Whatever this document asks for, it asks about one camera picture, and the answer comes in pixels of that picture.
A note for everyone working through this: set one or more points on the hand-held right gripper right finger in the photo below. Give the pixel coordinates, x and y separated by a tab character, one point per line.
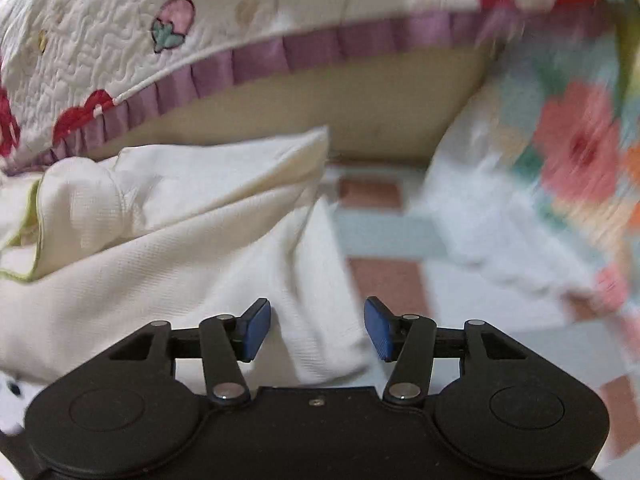
380	327

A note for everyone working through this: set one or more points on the beige bed base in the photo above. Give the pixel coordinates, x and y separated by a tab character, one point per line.
300	105

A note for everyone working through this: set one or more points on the floral patchwork quilt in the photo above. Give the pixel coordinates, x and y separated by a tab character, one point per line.
575	150

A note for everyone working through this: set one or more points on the white quilted bear-print bedspread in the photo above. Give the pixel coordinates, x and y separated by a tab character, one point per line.
100	35

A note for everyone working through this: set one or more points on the checkered rug with dog print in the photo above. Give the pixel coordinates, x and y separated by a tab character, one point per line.
380	240

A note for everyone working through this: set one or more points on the cream waffle-knit sweatshirt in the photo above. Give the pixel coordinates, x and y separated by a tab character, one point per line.
175	260

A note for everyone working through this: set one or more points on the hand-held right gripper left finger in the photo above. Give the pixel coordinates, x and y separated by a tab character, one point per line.
257	327

